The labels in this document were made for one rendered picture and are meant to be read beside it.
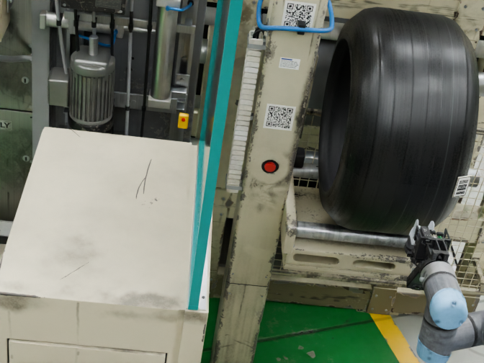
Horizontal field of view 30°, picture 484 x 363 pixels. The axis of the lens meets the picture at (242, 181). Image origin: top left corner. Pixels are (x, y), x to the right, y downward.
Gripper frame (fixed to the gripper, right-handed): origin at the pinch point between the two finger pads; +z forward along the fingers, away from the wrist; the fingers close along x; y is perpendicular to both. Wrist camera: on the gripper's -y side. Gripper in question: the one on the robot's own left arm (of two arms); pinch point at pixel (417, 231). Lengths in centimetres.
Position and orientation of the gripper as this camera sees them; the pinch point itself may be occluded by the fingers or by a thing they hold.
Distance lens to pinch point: 223.2
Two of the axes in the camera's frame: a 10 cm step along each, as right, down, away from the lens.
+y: 1.3, -8.6, -4.9
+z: -0.2, -5.0, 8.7
